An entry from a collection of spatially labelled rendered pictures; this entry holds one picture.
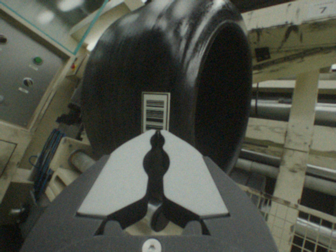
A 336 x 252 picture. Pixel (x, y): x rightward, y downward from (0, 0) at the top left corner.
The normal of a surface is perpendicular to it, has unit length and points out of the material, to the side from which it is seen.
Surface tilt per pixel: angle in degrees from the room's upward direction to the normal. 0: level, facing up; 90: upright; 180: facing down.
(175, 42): 94
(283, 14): 90
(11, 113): 90
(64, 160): 90
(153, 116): 116
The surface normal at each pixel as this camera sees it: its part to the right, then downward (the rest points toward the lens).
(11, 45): 0.77, 0.15
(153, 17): -0.30, -0.35
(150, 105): -0.33, 0.16
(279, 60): -0.54, -0.36
